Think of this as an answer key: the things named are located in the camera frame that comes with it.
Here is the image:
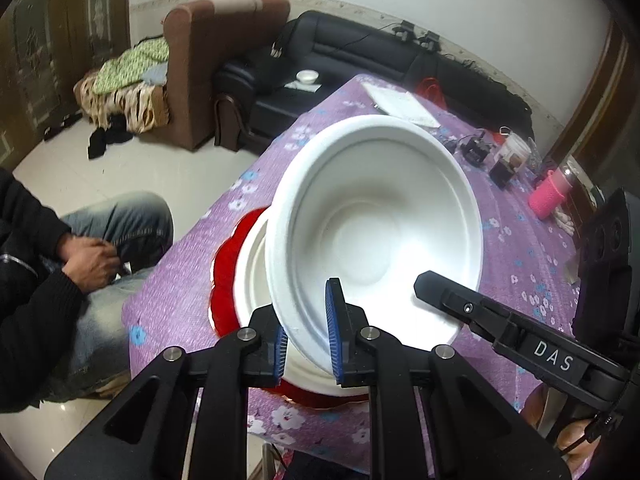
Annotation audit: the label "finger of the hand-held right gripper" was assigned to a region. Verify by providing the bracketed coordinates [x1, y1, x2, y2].
[414, 270, 630, 403]

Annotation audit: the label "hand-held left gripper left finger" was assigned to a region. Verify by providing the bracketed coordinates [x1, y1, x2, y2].
[44, 305, 289, 480]

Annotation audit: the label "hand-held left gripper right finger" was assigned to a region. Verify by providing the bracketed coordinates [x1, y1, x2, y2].
[324, 277, 573, 480]

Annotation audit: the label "large white foam bowl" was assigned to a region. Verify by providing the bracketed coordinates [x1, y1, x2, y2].
[234, 214, 373, 397]

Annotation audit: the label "red plate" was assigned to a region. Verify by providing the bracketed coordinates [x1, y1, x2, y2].
[208, 207, 372, 409]

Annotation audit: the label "person's right hand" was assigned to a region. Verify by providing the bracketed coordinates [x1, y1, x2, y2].
[520, 384, 603, 463]

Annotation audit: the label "bottle with pink sleeve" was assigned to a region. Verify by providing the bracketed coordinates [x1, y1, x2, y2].
[529, 166, 577, 220]

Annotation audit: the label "small dark jar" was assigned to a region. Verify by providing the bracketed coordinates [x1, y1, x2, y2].
[489, 157, 516, 190]

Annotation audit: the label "white plastic jar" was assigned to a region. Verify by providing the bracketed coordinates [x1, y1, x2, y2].
[499, 132, 532, 172]

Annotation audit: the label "black round device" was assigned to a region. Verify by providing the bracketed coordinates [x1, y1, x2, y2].
[459, 131, 494, 167]

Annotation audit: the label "brown handbag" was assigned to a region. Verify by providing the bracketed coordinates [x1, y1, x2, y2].
[214, 92, 252, 154]

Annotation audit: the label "white notebook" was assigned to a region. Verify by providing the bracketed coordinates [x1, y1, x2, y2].
[362, 82, 442, 129]

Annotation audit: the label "red bag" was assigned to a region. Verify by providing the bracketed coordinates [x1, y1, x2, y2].
[419, 77, 447, 107]

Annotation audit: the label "black clothes on floor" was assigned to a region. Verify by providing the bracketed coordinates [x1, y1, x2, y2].
[87, 115, 135, 161]

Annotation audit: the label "black leather sofa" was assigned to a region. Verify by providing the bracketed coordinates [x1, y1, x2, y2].
[214, 10, 537, 157]

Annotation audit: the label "black devices on sofa back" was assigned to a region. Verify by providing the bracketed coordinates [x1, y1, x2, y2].
[393, 20, 442, 52]

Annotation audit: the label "tiger print blanket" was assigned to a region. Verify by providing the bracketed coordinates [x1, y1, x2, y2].
[73, 71, 172, 134]

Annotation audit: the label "brown armchair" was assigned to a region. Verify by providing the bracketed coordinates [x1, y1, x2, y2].
[164, 0, 292, 152]

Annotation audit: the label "black shoes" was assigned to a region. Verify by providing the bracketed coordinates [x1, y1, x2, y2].
[43, 112, 84, 142]

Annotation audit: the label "green patterned blanket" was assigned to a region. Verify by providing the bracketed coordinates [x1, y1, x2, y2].
[94, 39, 171, 95]

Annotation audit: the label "wooden glass-door cabinet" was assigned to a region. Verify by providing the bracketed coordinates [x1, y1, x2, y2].
[0, 0, 132, 161]

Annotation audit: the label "wooden door frame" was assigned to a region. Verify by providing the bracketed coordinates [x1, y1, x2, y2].
[547, 17, 632, 171]

